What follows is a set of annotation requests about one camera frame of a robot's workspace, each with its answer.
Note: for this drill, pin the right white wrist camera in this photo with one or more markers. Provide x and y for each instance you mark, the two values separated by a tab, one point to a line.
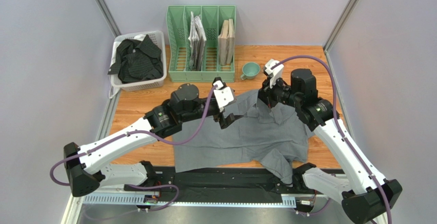
273	69

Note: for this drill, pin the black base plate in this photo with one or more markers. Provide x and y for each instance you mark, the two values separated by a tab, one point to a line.
226	185

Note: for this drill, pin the grey magazines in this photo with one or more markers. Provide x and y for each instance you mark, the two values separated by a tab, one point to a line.
197	39

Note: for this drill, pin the green file organizer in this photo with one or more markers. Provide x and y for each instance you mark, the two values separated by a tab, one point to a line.
178	25

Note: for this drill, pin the white laundry basket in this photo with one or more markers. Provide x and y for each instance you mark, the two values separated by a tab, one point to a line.
158	38

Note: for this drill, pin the grey long sleeve shirt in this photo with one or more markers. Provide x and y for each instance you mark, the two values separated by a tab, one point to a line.
275	137

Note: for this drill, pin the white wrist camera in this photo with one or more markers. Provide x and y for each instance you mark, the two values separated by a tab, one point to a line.
223	94
273	69

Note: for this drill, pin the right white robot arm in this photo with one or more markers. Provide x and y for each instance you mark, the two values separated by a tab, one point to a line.
341	141

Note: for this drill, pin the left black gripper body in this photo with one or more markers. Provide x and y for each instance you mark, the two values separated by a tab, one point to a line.
210	112

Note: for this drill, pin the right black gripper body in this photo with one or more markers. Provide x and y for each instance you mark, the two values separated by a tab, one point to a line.
267	94

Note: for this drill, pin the black striped shirt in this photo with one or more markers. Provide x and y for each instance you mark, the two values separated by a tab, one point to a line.
137	61

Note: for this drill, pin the brown books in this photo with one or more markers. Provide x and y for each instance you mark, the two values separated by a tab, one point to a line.
226	40

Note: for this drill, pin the teal cup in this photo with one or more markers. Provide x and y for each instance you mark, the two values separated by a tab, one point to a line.
250	71

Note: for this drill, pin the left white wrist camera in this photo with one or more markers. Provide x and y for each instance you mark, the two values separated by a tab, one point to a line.
223	94

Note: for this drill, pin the aluminium frame rail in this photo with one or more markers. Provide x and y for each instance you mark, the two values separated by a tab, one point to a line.
148	197

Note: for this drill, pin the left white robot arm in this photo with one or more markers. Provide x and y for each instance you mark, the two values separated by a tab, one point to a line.
89	167

